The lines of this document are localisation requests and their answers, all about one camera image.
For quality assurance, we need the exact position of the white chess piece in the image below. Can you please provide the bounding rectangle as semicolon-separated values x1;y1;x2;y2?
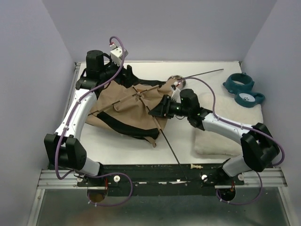
190;164;203;169

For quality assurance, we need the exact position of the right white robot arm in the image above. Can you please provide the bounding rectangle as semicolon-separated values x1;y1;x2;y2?
149;89;280;185

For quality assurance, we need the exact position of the black tent pole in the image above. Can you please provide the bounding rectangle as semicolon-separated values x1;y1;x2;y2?
132;86;188;180
88;68;224;116

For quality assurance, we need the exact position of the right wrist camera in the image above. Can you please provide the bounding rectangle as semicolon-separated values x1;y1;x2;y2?
170;81;181;99

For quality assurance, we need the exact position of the purple cable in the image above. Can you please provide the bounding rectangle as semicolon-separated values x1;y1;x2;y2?
175;77;286;205
55;36;135;208

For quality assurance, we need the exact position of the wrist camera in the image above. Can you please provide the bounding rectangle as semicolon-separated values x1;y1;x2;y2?
110;43;128;66
170;81;181;99

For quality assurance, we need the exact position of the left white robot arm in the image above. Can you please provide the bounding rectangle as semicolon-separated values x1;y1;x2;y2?
44;47;128;186

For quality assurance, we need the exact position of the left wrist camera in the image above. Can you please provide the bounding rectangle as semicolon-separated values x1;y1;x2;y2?
110;43;128;66

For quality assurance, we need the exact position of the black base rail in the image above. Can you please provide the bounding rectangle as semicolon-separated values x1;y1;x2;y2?
77;163;244;197

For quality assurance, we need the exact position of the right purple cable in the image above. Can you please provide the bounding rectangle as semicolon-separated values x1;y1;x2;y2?
175;77;286;205

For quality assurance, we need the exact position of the aluminium frame rail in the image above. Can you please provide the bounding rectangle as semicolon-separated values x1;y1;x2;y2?
27;62;81;226

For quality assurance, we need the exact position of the beige black pet tent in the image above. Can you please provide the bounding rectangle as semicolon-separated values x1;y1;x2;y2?
86;79;175;147

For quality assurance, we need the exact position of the teal double pet bowl stand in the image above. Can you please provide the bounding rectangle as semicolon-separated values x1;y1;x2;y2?
223;73;265;108

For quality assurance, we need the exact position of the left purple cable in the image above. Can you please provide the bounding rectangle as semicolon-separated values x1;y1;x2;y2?
55;36;135;208

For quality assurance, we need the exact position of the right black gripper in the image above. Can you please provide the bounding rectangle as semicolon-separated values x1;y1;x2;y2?
149;94;191;119

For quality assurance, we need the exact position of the steel pet bowl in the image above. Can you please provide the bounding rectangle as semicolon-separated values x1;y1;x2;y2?
168;75;187;87

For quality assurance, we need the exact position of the white fluffy cushion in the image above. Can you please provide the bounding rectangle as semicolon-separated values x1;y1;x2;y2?
194;93;263;156

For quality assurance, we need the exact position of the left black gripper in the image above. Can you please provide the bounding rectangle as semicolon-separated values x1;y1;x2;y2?
99;56;139;88

